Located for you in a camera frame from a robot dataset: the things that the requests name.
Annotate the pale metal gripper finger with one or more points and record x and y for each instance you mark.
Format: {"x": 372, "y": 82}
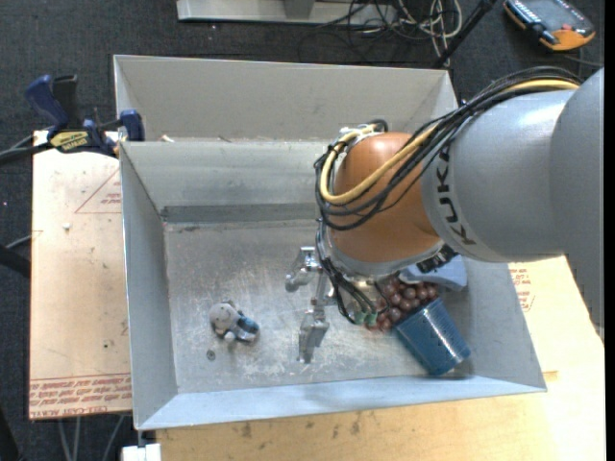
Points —
{"x": 302, "y": 272}
{"x": 311, "y": 336}

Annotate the red-brown toy grape bunch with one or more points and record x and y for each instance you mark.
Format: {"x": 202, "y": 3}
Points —
{"x": 403, "y": 298}

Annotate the grey metal bin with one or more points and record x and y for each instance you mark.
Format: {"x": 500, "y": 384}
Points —
{"x": 240, "y": 276}

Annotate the grey and blue toy figure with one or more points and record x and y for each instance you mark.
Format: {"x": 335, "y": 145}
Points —
{"x": 230, "y": 322}

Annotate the blue plastic cup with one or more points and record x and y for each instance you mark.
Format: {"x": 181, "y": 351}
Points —
{"x": 435, "y": 336}

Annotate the brown cardboard board, red print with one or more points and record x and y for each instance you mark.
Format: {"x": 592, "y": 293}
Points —
{"x": 77, "y": 276}

